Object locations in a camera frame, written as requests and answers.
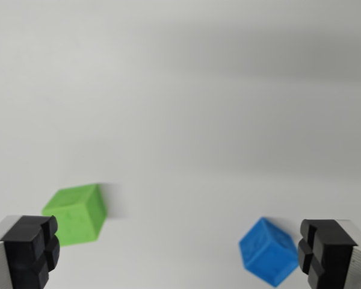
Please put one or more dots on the black-padded silver gripper left finger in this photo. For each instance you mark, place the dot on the black-padded silver gripper left finger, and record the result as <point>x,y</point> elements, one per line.
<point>21,250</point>

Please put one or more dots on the blue rubber cube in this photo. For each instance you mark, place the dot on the blue rubber cube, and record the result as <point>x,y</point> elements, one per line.
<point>267,256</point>

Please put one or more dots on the green rubber cube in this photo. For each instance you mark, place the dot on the green rubber cube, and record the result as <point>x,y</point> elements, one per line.
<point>78,213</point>

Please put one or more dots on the black-padded silver gripper right finger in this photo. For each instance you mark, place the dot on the black-padded silver gripper right finger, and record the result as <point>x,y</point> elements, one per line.
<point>334,253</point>

